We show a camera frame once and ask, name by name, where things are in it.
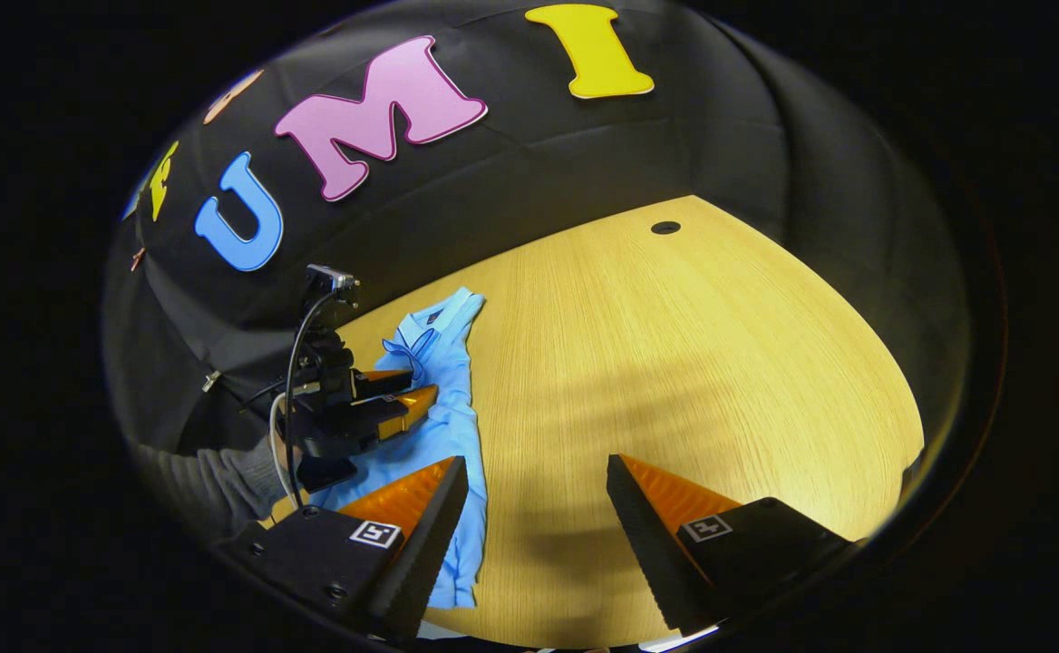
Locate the light blue T-shirt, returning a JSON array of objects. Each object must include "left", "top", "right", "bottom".
[{"left": 307, "top": 287, "right": 491, "bottom": 610}]

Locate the black backdrop cloth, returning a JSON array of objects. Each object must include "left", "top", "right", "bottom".
[{"left": 102, "top": 0, "right": 975, "bottom": 473}]

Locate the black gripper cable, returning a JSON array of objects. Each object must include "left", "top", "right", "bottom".
[{"left": 283, "top": 288, "right": 342, "bottom": 511}]

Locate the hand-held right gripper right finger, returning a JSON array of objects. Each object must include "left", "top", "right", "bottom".
[{"left": 606, "top": 453, "right": 857, "bottom": 638}]

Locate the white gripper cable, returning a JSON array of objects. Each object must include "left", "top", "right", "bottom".
[{"left": 268, "top": 390, "right": 300, "bottom": 509}]

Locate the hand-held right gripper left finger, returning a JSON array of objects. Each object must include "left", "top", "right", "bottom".
[{"left": 217, "top": 455, "right": 471, "bottom": 643}]

